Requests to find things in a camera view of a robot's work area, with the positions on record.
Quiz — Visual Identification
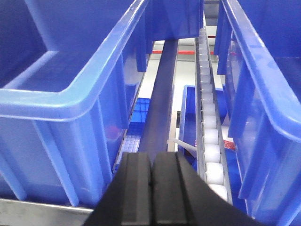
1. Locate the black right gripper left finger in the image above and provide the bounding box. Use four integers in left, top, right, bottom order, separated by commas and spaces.
83, 153, 152, 226

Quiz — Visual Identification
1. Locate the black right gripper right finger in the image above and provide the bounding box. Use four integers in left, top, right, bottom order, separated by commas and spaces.
152, 152, 261, 226

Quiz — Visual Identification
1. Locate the stainless steel shelf beam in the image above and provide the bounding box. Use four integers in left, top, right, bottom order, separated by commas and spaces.
0, 198, 93, 226

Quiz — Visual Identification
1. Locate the lower blue plastic bin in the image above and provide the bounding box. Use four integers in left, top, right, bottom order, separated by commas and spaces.
179, 85, 238, 167

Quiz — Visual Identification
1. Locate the middle blue plastic crate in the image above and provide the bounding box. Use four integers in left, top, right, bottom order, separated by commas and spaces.
0, 0, 152, 207

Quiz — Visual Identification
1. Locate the blue plastic crate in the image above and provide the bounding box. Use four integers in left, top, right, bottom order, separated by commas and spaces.
214, 0, 301, 226
0, 0, 152, 207

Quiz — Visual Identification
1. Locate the right blue plastic crate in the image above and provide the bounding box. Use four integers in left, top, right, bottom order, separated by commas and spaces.
214, 0, 301, 226

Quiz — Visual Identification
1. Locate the white roller conveyor rail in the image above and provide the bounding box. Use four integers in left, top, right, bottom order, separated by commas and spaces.
195, 28, 233, 204

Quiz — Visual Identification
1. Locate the grey metal rail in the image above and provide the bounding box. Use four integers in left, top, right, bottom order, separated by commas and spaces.
138, 40, 178, 159

